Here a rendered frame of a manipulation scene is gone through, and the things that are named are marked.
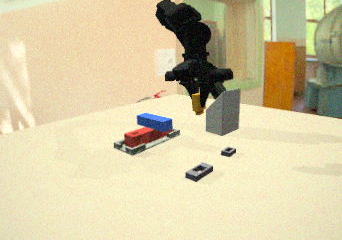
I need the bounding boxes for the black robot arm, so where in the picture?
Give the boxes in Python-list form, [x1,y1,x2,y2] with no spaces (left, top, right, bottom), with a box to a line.
[155,0,227,100]

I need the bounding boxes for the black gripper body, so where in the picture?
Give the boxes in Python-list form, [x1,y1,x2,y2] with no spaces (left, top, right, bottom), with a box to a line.
[165,48,233,82]

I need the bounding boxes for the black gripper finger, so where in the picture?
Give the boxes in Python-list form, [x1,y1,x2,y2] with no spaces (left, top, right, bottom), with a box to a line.
[197,81,217,108]
[179,80,199,100]

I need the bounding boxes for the yellow block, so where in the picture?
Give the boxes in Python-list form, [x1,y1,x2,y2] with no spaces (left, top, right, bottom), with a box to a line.
[192,93,206,115]

